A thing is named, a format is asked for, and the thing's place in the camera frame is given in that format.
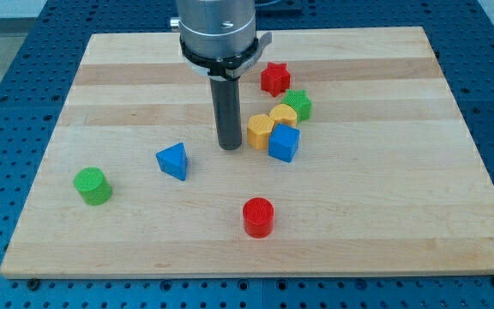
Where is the blue triangle block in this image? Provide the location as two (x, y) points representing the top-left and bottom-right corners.
(155, 142), (188, 181)

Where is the wooden board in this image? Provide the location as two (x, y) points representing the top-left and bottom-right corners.
(0, 27), (494, 279)

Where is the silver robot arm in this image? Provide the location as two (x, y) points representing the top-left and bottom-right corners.
(177, 0), (273, 150)

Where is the red cylinder block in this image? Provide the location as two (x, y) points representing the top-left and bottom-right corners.
(242, 197), (274, 239)

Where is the black clamp ring mount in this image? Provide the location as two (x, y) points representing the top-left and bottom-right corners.
(179, 32), (273, 82)

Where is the yellow heart block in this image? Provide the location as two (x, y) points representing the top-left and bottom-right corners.
(268, 103), (298, 128)

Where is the yellow hexagon block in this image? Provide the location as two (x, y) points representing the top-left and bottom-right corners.
(247, 114), (275, 150)

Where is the green cylinder block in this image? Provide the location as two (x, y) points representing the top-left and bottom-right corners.
(73, 167), (112, 206)

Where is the green star block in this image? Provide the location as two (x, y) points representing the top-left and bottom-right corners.
(281, 89), (312, 122)

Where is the blue cube block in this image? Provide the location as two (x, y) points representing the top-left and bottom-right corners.
(268, 124), (300, 162)

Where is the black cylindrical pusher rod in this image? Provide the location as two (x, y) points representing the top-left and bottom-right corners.
(210, 79), (242, 150)

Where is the red star block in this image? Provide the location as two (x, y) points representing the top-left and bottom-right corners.
(261, 62), (291, 97)

